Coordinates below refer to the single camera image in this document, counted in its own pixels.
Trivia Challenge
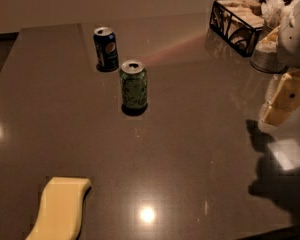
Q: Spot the silver metal cup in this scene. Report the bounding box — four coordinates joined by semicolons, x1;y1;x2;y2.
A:
250;40;287;74

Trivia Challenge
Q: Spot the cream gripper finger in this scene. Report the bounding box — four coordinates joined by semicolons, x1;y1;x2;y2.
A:
259;69;300;126

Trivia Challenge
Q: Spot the yellow curved sponge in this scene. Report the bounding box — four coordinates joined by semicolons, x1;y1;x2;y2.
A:
25;177;91;240

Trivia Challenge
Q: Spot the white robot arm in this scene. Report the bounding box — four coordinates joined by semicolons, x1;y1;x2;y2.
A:
258;0;300;128

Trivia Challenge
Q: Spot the black wire napkin basket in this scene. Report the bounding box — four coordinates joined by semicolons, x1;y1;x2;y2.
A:
209;0;267;58

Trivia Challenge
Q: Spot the blue Pepsi can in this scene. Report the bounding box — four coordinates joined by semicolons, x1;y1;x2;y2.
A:
93;26;119;72

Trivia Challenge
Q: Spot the green soda can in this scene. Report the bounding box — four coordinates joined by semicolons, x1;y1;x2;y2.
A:
120;60;147;110

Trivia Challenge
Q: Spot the crumpled clear plastic bag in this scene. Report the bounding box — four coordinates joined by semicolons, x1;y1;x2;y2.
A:
261;0;291;28

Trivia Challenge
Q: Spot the white napkin stack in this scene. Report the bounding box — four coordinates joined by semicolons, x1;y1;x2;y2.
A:
217;0;266;48

